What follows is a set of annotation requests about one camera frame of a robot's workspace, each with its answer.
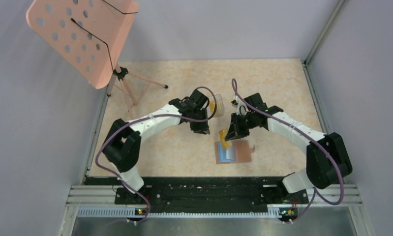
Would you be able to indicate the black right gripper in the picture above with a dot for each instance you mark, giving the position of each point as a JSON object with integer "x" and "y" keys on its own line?
{"x": 233, "y": 132}

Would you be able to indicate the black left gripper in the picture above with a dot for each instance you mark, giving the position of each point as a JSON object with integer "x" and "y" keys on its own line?
{"x": 202, "y": 128}

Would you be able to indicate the clear acrylic card box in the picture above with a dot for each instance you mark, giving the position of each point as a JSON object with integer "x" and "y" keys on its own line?
{"x": 220, "y": 110}

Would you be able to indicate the pink perforated music stand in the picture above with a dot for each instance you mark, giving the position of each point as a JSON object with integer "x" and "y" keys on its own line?
{"x": 90, "y": 35}

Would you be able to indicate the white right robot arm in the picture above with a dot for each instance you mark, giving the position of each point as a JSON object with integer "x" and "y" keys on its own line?
{"x": 327, "y": 160}

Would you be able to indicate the brown leather card holder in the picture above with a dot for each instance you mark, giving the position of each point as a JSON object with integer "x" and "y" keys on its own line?
{"x": 240, "y": 151}

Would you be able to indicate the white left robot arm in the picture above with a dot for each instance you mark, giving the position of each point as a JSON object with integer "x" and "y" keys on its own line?
{"x": 125, "y": 139}

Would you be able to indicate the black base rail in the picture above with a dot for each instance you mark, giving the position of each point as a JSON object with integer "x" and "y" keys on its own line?
{"x": 203, "y": 194}

